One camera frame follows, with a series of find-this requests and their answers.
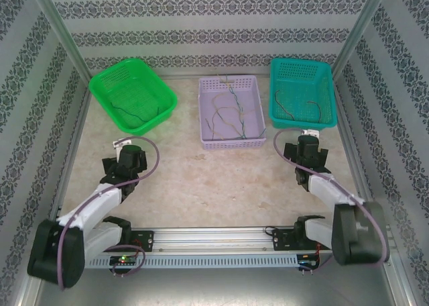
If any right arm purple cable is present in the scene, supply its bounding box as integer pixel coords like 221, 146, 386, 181
273, 127, 390, 276

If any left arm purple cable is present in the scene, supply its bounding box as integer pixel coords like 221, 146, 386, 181
57, 136, 161, 290

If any aluminium frame post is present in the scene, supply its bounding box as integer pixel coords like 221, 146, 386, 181
32, 0, 95, 84
333, 0, 391, 72

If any yellow-green striped wire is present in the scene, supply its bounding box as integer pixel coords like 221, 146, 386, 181
204, 117, 215, 142
217, 74, 248, 140

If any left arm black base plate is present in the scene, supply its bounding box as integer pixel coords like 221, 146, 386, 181
129, 230, 156, 253

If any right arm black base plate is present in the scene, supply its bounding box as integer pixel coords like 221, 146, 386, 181
271, 227, 333, 252

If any teal plastic basket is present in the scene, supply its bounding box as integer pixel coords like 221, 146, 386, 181
269, 57, 339, 134

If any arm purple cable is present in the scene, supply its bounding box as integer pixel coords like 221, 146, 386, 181
273, 127, 390, 276
57, 136, 161, 290

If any green plastic basket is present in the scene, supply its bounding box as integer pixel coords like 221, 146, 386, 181
88, 58, 178, 136

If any slotted grey cable duct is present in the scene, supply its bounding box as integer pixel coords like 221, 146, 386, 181
85, 254, 299, 268

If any yellow wire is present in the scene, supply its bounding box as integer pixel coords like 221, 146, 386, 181
210, 91, 235, 142
214, 105, 263, 142

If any lavender plastic basket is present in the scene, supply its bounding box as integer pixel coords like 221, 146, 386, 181
198, 76, 268, 152

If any aluminium side rail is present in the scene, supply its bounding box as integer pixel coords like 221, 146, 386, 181
45, 79, 97, 230
334, 81, 383, 226

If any aluminium mounting rail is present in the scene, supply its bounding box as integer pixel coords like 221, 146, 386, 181
33, 227, 393, 253

